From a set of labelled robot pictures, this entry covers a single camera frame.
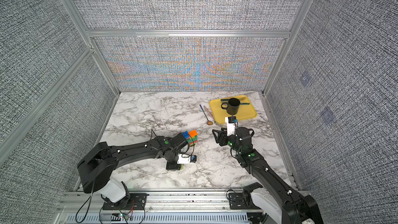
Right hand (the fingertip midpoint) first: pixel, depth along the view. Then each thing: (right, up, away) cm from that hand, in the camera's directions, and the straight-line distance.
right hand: (217, 126), depth 81 cm
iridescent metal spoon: (-3, 0, +21) cm, 21 cm away
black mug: (+13, +11, +22) cm, 28 cm away
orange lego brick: (-13, -4, +4) cm, 14 cm away
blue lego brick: (-17, -5, +4) cm, 18 cm away
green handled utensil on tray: (+12, +16, +39) cm, 44 cm away
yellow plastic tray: (+25, +8, +30) cm, 39 cm away
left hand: (-19, -20, +2) cm, 28 cm away
